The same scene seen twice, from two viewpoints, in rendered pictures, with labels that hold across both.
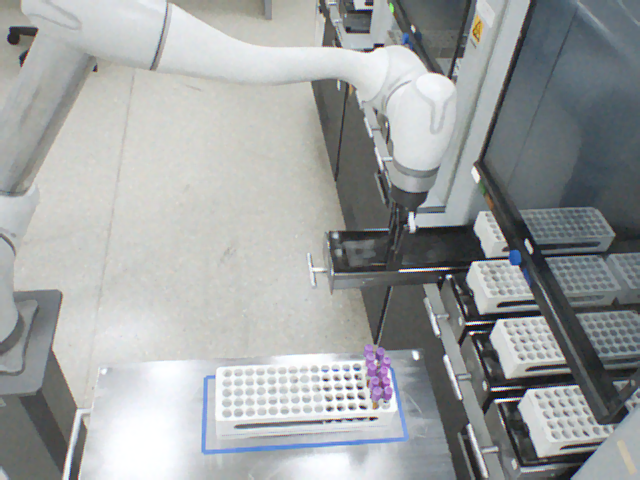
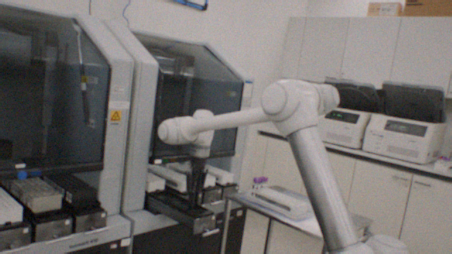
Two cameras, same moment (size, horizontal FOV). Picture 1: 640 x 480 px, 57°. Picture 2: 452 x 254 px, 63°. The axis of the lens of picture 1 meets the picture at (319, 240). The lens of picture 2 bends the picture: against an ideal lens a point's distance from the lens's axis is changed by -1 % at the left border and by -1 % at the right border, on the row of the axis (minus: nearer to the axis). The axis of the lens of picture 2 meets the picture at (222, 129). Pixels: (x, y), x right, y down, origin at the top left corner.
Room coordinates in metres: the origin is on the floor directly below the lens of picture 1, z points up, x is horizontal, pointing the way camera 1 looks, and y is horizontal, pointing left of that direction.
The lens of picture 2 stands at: (1.82, 1.24, 1.42)
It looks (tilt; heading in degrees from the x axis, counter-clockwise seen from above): 8 degrees down; 234
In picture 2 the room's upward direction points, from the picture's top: 8 degrees clockwise
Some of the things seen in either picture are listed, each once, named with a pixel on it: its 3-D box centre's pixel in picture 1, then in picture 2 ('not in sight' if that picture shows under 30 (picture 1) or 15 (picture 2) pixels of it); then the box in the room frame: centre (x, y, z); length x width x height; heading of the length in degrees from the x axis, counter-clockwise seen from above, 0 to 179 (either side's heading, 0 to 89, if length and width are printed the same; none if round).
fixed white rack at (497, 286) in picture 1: (541, 285); (170, 178); (0.86, -0.48, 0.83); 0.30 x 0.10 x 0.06; 102
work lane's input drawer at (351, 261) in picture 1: (462, 253); (159, 199); (0.98, -0.34, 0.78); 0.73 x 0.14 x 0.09; 102
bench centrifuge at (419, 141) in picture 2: not in sight; (408, 121); (-1.64, -0.55, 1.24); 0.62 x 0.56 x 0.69; 13
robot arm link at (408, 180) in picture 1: (414, 169); (200, 149); (0.90, -0.16, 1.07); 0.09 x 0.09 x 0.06
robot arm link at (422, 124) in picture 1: (423, 116); (200, 127); (0.91, -0.16, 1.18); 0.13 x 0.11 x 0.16; 14
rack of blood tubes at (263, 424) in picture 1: (304, 398); (276, 200); (0.52, 0.00, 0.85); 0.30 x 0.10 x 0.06; 100
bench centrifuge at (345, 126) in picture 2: not in sight; (349, 113); (-1.51, -1.12, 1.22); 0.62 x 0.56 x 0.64; 10
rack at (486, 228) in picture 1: (542, 233); (139, 178); (1.02, -0.51, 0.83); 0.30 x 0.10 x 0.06; 102
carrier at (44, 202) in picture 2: not in sight; (46, 202); (1.53, -0.23, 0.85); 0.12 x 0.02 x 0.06; 13
